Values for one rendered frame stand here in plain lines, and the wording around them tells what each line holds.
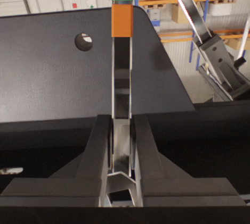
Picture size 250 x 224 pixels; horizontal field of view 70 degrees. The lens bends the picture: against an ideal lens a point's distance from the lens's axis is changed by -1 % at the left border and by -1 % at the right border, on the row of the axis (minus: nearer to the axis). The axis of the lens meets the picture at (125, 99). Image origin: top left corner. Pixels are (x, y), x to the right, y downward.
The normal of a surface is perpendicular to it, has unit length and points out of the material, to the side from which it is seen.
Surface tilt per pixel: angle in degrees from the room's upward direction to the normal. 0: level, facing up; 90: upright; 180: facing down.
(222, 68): 102
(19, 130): 90
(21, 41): 90
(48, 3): 90
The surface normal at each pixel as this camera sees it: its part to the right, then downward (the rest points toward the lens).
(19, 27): 0.01, 0.53
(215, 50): 0.18, 0.68
